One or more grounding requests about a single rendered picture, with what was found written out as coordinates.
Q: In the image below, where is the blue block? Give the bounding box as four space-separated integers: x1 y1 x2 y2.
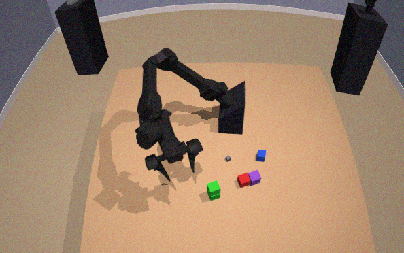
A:
256 149 267 162

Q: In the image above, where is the red block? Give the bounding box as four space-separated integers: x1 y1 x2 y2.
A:
237 173 251 188

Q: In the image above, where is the purple block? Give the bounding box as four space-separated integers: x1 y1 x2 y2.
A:
248 170 261 186

